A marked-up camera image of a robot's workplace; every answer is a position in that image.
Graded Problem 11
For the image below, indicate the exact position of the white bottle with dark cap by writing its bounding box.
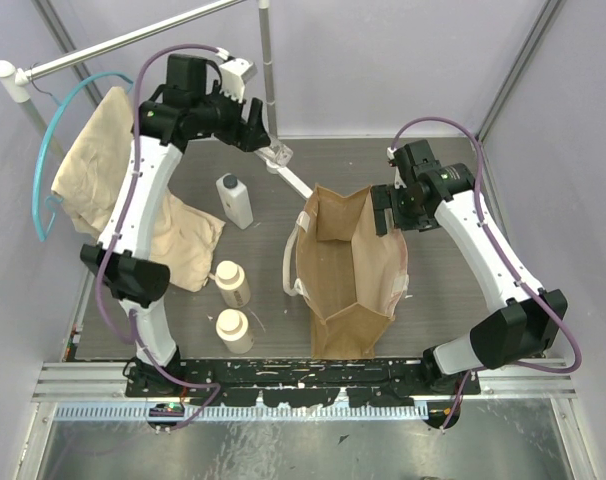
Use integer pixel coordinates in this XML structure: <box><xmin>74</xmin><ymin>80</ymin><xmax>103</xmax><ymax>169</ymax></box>
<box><xmin>216</xmin><ymin>173</ymin><xmax>254</xmax><ymax>230</ymax></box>

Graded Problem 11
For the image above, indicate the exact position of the brown canvas tote bag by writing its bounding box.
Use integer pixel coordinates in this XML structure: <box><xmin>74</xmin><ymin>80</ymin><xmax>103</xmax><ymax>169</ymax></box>
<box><xmin>282</xmin><ymin>186</ymin><xmax>409</xmax><ymax>360</ymax></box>

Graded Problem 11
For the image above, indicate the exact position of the clear glass perfume bottle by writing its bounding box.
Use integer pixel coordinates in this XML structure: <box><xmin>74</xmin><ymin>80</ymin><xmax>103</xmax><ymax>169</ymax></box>
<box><xmin>255</xmin><ymin>139</ymin><xmax>293</xmax><ymax>170</ymax></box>

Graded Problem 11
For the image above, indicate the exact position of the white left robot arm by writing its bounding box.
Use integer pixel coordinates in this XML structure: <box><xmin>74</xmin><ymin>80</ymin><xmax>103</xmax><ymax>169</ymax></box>
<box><xmin>80</xmin><ymin>50</ymin><xmax>271</xmax><ymax>396</ymax></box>

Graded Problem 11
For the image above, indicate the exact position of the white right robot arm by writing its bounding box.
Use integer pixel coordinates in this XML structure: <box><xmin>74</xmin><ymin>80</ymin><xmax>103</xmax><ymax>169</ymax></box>
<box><xmin>371</xmin><ymin>140</ymin><xmax>568</xmax><ymax>394</ymax></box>

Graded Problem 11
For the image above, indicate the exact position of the metal clothes rack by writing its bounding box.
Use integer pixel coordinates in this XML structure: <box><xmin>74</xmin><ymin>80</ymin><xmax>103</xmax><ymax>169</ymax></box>
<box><xmin>0</xmin><ymin>1</ymin><xmax>312</xmax><ymax>199</ymax></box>

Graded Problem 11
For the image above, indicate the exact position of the beige cloth garment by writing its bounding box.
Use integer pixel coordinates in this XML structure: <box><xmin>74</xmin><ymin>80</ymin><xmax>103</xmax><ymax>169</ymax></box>
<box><xmin>51</xmin><ymin>87</ymin><xmax>225</xmax><ymax>292</ymax></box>

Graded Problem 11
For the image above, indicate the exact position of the beige bottle upper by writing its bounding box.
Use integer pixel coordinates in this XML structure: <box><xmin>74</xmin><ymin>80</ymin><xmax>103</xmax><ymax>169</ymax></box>
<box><xmin>215</xmin><ymin>260</ymin><xmax>251</xmax><ymax>309</ymax></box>

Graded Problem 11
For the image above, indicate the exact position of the beige bottle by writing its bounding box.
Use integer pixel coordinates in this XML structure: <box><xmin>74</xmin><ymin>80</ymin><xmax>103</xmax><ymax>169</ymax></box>
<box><xmin>215</xmin><ymin>260</ymin><xmax>251</xmax><ymax>309</ymax></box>
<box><xmin>215</xmin><ymin>309</ymin><xmax>254</xmax><ymax>355</ymax></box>

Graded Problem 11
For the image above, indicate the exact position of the teal clothes hanger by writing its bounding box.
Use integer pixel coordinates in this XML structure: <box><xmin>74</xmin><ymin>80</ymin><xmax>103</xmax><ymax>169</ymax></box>
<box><xmin>34</xmin><ymin>72</ymin><xmax>135</xmax><ymax>244</ymax></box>

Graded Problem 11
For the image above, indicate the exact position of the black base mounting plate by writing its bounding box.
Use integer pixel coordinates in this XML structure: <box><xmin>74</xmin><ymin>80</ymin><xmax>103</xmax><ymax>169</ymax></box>
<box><xmin>122</xmin><ymin>358</ymin><xmax>463</xmax><ymax>408</ymax></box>

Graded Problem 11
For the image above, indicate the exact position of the beige bottle lower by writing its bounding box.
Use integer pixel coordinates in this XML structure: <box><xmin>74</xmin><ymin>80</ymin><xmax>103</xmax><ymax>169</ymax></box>
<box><xmin>215</xmin><ymin>309</ymin><xmax>254</xmax><ymax>355</ymax></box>

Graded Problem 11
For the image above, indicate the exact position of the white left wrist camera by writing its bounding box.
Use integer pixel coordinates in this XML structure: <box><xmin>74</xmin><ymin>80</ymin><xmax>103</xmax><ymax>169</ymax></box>
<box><xmin>219</xmin><ymin>57</ymin><xmax>257</xmax><ymax>104</ymax></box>

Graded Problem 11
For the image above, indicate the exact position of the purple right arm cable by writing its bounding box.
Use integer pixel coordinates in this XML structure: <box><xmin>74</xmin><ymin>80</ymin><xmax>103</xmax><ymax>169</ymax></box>
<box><xmin>391</xmin><ymin>117</ymin><xmax>583</xmax><ymax>431</ymax></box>

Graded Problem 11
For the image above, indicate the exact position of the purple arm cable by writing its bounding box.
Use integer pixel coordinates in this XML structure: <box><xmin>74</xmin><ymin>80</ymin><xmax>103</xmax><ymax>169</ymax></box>
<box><xmin>96</xmin><ymin>43</ymin><xmax>234</xmax><ymax>432</ymax></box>
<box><xmin>391</xmin><ymin>117</ymin><xmax>583</xmax><ymax>431</ymax></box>

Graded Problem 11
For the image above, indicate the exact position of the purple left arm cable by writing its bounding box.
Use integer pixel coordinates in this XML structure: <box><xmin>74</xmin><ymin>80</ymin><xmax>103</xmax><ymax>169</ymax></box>
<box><xmin>96</xmin><ymin>43</ymin><xmax>234</xmax><ymax>432</ymax></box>

